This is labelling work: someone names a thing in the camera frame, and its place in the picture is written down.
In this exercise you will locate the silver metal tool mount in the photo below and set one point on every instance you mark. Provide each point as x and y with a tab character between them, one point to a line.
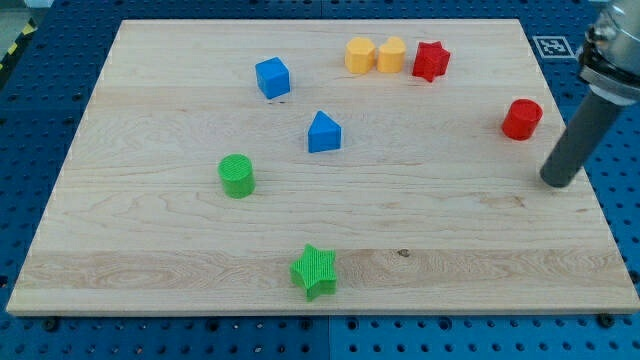
609	57

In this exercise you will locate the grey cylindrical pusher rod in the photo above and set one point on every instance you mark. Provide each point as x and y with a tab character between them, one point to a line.
591	121

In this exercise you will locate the red cylinder block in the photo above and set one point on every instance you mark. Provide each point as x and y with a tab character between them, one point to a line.
522	119

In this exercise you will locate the red star block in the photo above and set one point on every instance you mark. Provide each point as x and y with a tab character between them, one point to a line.
431	61

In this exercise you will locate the green star block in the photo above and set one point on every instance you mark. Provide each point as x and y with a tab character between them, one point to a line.
314	272

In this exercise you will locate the white fiducial marker tag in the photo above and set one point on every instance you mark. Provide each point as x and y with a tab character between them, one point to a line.
553	47

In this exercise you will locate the yellow heart block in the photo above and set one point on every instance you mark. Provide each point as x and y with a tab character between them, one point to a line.
391	55

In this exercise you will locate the yellow hexagon block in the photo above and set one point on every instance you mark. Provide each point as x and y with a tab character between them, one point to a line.
359	55

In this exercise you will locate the blue triangle block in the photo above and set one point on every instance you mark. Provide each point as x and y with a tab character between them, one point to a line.
324	134

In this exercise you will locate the light wooden board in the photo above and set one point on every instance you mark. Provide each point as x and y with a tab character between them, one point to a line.
430	208

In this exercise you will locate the blue cube block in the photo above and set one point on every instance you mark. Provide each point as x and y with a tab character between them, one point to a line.
273	78

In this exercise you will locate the green cylinder block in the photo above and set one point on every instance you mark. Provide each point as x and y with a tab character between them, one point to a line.
236	175

